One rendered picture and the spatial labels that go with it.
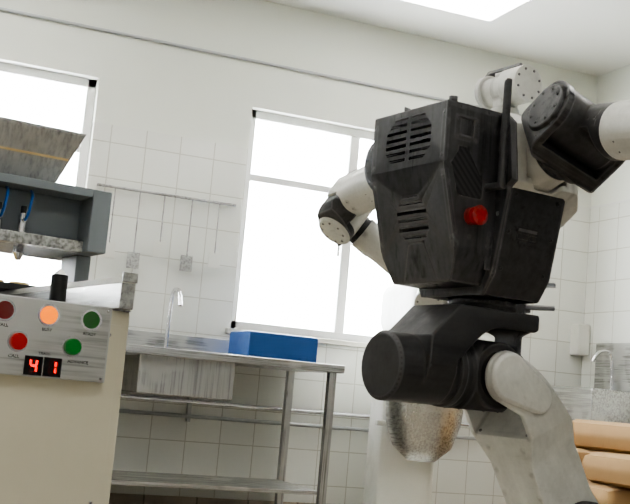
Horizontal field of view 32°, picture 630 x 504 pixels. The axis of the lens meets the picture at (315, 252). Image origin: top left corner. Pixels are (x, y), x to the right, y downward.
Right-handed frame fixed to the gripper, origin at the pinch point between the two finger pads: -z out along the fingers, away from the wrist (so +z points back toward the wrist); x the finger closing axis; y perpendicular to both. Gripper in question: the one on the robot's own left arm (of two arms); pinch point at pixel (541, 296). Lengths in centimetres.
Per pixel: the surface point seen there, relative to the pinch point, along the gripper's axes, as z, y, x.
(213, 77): 211, 344, 150
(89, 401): 78, -49, -27
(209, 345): 201, 343, -4
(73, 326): 80, -55, -14
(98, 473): 76, -47, -40
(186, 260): 215, 335, 42
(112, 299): 77, -47, -8
